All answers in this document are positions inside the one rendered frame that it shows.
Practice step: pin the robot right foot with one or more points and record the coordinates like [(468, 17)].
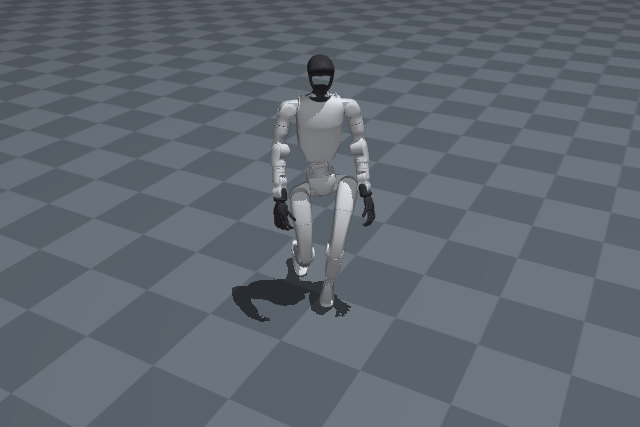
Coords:
[(300, 271)]

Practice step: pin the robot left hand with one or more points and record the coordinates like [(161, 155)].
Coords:
[(369, 205)]

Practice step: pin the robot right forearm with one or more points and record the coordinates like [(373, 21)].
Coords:
[(279, 180)]

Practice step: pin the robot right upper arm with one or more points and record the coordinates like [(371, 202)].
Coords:
[(286, 111)]

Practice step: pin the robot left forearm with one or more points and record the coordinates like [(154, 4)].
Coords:
[(362, 165)]

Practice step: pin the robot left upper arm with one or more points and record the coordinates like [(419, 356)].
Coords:
[(356, 126)]

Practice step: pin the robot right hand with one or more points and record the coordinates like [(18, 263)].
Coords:
[(281, 212)]

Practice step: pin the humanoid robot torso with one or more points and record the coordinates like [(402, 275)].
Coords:
[(319, 126)]

